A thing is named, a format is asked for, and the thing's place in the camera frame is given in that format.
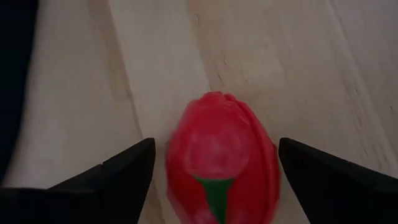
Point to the red toy pepper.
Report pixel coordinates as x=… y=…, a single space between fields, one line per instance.
x=217 y=140

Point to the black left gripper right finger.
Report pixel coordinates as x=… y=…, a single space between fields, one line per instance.
x=335 y=193

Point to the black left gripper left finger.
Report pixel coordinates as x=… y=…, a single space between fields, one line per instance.
x=118 y=186

